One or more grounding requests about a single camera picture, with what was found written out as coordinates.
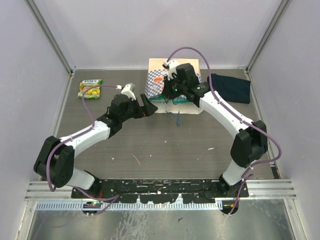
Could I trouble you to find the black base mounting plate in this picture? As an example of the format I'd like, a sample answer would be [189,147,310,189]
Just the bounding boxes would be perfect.
[71,178,250,204]

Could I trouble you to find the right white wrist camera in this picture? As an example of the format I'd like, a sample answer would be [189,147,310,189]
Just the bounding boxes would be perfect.
[162,60,180,81]

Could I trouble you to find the dark navy folded cloth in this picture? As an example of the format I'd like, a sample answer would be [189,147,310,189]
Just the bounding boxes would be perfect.
[207,73,251,104]

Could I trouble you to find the teal Fox's blossom candy bag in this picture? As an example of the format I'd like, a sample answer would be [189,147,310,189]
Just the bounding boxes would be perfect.
[149,95,189,105]

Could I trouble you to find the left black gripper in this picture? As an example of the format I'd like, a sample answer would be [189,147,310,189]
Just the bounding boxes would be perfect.
[120,94,157,123]

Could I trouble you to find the green Fox's spring tea candy bag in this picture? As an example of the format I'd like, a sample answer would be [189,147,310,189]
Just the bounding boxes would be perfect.
[77,79,103,100]

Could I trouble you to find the blue checkered paper bag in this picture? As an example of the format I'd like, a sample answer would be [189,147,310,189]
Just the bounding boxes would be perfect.
[144,58,202,115]

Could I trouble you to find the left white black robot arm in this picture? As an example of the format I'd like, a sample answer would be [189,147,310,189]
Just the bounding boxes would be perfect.
[33,94,158,198]

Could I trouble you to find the slotted grey cable duct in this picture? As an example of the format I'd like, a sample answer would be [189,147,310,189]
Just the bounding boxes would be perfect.
[35,201,223,212]

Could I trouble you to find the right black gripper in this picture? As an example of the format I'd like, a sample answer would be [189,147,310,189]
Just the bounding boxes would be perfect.
[161,73,186,101]

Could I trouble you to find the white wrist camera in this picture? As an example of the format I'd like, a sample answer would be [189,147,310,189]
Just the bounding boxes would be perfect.
[162,60,180,81]
[120,83,136,101]

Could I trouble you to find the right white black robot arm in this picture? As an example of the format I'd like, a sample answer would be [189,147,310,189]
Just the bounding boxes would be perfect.
[162,60,268,197]

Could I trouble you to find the aluminium front rail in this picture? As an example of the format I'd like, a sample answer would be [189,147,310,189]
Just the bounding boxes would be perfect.
[24,179,297,201]

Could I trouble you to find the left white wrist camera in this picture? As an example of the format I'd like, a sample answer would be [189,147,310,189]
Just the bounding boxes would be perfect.
[120,83,136,101]

